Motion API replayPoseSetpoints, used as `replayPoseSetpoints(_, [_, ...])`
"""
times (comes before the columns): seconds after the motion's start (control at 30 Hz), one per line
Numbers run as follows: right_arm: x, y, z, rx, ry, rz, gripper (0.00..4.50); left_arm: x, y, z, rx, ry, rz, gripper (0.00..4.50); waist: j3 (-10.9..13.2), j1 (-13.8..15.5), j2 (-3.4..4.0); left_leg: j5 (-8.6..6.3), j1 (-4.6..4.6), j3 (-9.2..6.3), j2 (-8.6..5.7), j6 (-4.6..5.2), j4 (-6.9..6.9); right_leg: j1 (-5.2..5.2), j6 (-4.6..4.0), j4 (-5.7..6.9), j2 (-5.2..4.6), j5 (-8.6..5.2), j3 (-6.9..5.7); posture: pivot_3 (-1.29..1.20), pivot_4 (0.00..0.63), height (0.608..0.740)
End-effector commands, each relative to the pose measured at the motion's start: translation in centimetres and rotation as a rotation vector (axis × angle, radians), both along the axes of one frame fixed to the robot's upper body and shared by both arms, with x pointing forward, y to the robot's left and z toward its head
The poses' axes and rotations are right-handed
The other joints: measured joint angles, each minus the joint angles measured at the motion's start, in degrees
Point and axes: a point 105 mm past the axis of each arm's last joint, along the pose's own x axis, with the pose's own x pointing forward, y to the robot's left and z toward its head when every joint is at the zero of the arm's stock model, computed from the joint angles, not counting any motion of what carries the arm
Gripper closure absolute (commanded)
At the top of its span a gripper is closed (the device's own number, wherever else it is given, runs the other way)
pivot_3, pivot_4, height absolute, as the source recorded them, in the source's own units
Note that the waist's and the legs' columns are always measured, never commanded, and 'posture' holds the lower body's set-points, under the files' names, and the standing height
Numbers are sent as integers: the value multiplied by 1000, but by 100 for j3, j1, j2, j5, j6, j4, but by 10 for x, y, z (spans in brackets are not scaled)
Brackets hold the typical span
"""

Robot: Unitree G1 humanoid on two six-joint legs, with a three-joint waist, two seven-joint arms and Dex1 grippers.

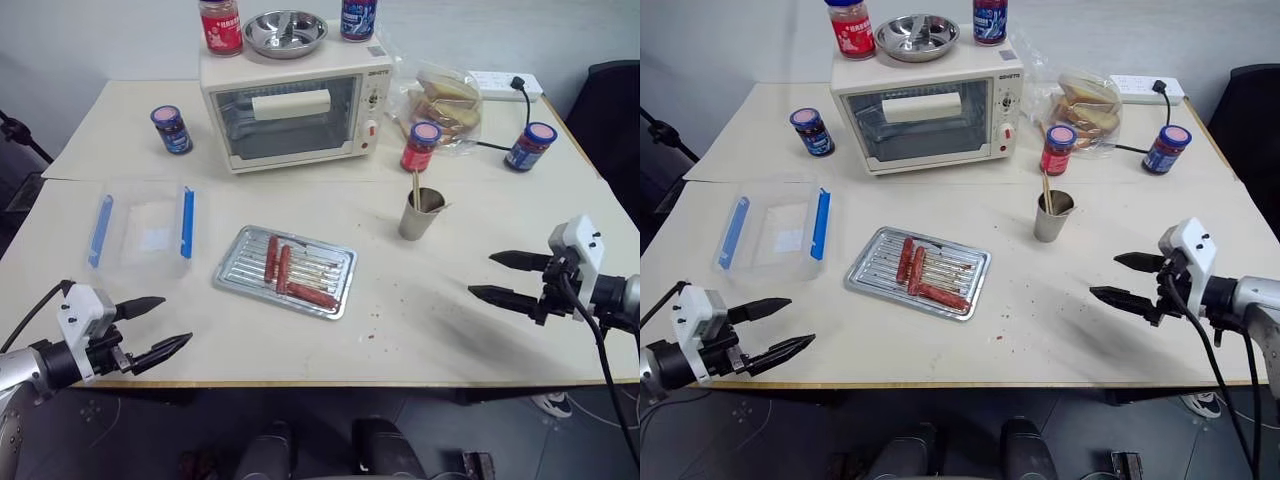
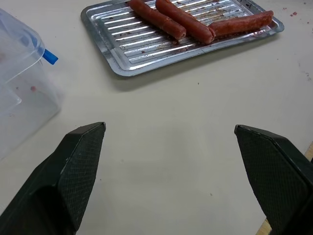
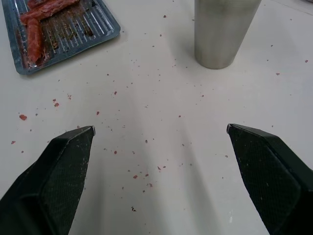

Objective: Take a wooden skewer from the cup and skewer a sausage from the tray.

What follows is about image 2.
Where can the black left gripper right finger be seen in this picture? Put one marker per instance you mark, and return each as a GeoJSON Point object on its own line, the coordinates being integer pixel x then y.
{"type": "Point", "coordinates": [276, 171]}

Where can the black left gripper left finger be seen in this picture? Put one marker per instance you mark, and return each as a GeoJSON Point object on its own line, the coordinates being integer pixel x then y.
{"type": "Point", "coordinates": [61, 176]}

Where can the clear plastic storage box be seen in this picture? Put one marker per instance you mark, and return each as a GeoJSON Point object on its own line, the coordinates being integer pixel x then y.
{"type": "Point", "coordinates": [22, 90]}

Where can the blue box lid clip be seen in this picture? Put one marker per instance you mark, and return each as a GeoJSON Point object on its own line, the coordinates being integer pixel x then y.
{"type": "Point", "coordinates": [50, 57]}

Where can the reddish brown sausage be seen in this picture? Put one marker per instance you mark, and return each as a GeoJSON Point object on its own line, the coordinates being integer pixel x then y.
{"type": "Point", "coordinates": [242, 23]}
{"type": "Point", "coordinates": [185, 20]}
{"type": "Point", "coordinates": [156, 18]}

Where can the ribbed silver metal tray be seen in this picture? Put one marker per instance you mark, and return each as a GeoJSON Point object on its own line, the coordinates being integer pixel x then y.
{"type": "Point", "coordinates": [171, 41]}

